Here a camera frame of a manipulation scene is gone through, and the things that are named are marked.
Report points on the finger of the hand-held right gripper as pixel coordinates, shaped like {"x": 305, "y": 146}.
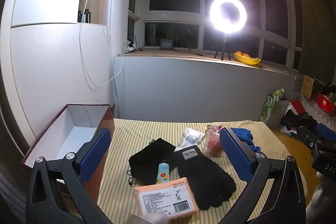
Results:
{"x": 326, "y": 132}
{"x": 326, "y": 163}

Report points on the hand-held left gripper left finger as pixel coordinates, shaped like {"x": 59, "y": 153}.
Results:
{"x": 95, "y": 153}

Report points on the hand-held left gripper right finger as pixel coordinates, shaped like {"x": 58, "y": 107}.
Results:
{"x": 233, "y": 153}

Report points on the pink snack packet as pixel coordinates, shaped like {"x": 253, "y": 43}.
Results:
{"x": 212, "y": 142}

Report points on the red box with white inside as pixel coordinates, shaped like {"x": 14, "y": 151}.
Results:
{"x": 78, "y": 119}

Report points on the white packet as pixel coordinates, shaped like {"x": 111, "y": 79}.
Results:
{"x": 190, "y": 137}

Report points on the blue cloth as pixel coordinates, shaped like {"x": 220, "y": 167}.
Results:
{"x": 244, "y": 134}

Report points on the red gift box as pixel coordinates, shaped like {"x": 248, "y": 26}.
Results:
{"x": 325, "y": 103}

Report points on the pile of dark clothes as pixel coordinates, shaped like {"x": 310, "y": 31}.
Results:
{"x": 296, "y": 119}

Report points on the black knit glove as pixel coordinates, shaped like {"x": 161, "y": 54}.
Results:
{"x": 202, "y": 176}

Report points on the cardboard box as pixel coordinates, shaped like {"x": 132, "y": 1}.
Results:
{"x": 307, "y": 86}

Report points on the grey paper bag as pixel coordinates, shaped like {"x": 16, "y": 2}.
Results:
{"x": 279, "y": 113}

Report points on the green tissue box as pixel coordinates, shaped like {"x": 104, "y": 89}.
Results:
{"x": 266, "y": 111}

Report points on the yellow striped cloth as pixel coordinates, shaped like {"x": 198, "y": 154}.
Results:
{"x": 147, "y": 132}

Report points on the white flower bunch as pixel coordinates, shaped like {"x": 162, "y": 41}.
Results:
{"x": 278, "y": 95}

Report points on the hand cream tube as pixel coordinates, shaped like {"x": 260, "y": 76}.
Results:
{"x": 162, "y": 174}

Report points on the orange tissue packet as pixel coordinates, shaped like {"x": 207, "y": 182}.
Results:
{"x": 162, "y": 200}

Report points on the yellow fruit bowl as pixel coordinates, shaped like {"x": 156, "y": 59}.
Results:
{"x": 248, "y": 60}

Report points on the orange fruit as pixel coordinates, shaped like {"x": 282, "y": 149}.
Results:
{"x": 246, "y": 55}
{"x": 238, "y": 53}

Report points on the white wardrobe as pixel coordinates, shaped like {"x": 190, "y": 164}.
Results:
{"x": 52, "y": 56}

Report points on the black tripod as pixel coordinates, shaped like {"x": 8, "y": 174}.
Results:
{"x": 224, "y": 45}

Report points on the white power strip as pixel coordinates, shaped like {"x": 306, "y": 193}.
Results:
{"x": 130, "y": 49}

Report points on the wooden window sill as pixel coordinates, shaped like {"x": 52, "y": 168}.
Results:
{"x": 183, "y": 54}

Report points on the potted plant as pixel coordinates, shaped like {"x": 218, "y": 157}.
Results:
{"x": 166, "y": 43}

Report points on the black bottles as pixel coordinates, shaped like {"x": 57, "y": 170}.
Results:
{"x": 85, "y": 16}

